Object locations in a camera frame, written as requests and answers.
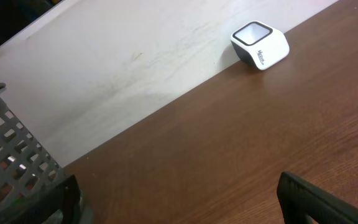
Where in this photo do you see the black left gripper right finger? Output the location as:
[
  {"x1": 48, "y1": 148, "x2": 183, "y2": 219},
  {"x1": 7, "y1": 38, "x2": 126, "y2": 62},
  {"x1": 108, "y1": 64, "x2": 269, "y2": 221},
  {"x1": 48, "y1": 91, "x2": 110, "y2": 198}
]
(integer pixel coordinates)
[{"x1": 277, "y1": 172, "x2": 358, "y2": 224}]

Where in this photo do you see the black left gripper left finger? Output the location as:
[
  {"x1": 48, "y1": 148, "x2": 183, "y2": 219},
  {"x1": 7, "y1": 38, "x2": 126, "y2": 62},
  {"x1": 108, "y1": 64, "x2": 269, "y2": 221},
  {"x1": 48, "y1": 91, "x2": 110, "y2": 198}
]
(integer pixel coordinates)
[{"x1": 9, "y1": 175, "x2": 81, "y2": 224}]

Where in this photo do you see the white barcode scanner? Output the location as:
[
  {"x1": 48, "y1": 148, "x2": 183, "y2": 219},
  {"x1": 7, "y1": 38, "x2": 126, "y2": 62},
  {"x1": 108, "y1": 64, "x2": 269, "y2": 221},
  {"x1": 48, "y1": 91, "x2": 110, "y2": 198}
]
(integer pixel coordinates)
[{"x1": 231, "y1": 21, "x2": 290, "y2": 70}]

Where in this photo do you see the grey plastic mesh basket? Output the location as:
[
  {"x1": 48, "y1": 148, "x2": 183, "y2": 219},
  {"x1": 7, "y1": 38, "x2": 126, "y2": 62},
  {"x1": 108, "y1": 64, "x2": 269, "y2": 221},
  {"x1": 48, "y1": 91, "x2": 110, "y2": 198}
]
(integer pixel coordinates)
[{"x1": 0, "y1": 83, "x2": 68, "y2": 223}]

